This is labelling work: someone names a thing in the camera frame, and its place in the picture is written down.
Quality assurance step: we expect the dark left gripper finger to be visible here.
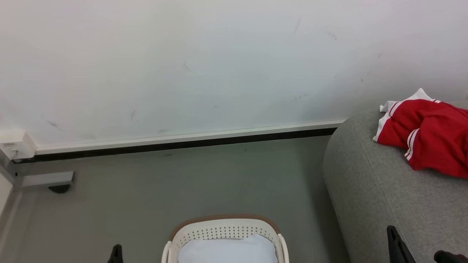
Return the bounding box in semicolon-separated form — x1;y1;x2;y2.
107;244;123;263

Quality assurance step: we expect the white perforated laundry basket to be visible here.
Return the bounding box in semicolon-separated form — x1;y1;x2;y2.
161;214;290;263

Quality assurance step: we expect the white wall box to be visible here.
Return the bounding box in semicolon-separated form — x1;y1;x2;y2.
0;131;37;160

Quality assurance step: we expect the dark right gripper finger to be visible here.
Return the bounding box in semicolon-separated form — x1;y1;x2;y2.
387;225;416;263

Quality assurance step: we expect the white and black baseboard strip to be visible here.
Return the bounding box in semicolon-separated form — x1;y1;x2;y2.
13;119;346;164

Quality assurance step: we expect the red and white garment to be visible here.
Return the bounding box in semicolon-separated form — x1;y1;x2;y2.
372;88;468;179

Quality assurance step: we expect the white cloth basket liner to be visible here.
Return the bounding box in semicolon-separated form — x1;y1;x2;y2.
177;234;278;263

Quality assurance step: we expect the grey fabric sofa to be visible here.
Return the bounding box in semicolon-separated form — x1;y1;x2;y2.
322;106;468;263

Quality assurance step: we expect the beige partition panel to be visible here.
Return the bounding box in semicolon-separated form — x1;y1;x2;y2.
0;174;13;216

